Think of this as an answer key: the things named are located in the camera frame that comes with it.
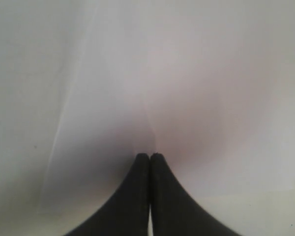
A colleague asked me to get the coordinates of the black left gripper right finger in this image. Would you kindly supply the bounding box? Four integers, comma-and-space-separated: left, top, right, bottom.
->
149, 153, 238, 236

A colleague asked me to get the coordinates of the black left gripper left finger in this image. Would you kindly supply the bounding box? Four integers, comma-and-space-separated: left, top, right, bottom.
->
67, 153, 149, 236

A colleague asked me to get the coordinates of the white paper sheet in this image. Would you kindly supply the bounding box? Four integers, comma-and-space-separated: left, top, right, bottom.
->
40, 0, 295, 212

